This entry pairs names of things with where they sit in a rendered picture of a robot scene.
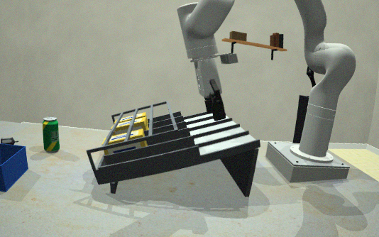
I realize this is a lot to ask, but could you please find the blue open bin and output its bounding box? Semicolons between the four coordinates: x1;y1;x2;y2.
0;143;28;192

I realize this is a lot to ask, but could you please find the yellow butter carton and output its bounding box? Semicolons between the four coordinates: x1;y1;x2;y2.
112;117;149;136
104;129;148;155
119;113;147;123

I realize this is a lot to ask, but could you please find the green drink can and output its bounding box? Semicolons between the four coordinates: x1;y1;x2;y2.
43;117;60;153

